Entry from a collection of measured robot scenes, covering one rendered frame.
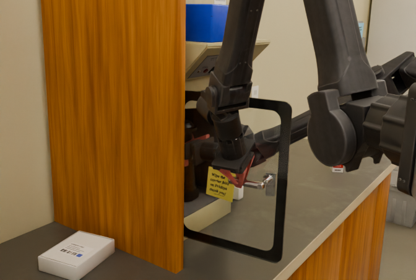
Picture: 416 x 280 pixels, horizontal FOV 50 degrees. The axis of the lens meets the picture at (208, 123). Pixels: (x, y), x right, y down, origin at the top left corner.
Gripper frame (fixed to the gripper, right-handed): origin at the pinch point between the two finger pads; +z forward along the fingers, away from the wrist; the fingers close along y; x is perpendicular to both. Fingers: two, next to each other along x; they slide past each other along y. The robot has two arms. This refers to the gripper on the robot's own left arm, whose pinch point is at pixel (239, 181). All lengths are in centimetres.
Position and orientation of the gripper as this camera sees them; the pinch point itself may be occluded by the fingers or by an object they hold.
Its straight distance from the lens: 106.3
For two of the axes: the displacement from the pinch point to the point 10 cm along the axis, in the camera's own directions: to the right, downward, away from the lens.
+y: -4.5, 5.9, -6.7
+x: 8.7, 1.2, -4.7
